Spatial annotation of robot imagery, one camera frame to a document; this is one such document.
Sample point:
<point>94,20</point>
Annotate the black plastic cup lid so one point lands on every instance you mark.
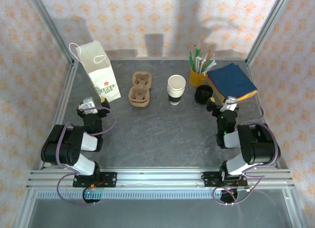
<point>204,90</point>

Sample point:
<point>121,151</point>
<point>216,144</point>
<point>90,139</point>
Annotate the white printed paper bag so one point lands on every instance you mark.
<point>103,75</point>

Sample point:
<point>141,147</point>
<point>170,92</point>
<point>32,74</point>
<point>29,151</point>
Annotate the blue paper napkin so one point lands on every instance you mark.
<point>231,80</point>

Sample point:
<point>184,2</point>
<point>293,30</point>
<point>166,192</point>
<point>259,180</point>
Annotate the brown pulp cup carrier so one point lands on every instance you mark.
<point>141,77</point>

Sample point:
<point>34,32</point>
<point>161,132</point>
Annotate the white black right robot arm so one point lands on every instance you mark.
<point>258,146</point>

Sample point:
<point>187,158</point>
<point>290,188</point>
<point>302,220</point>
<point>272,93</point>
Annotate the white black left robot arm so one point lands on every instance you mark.
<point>61,144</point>

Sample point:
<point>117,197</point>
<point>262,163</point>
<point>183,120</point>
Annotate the colourful paper napkin stack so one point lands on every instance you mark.
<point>218,93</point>

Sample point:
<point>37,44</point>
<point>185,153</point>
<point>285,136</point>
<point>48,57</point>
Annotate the yellow straw holder cup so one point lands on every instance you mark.
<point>197,79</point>

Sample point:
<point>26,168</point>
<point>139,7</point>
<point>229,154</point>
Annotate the brown pulp carrier stack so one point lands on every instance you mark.
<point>139,104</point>

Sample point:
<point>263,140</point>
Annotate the black paper cup stack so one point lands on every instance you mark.
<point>176,97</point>

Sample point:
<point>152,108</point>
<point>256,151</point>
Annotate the white wrapped straw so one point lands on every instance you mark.
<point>213,63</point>
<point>198,64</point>

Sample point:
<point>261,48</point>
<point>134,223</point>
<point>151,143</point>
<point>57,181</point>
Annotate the brown paper wrapped stirrer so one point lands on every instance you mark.
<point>209,54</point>

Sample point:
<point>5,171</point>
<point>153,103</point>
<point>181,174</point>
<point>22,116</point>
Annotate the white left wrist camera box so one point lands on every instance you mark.
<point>87,105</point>

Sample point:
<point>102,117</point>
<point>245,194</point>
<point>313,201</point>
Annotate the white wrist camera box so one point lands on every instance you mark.
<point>229,102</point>
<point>87,105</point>

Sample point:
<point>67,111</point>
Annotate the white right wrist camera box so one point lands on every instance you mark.
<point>229,102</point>

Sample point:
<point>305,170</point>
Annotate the aluminium table side rail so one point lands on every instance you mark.
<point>252,73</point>
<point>67,85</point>

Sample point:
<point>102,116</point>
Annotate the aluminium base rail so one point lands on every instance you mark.
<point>157,178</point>

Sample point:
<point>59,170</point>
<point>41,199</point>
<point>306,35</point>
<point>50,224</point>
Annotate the aluminium frame post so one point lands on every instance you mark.
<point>49,26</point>
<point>268,26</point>

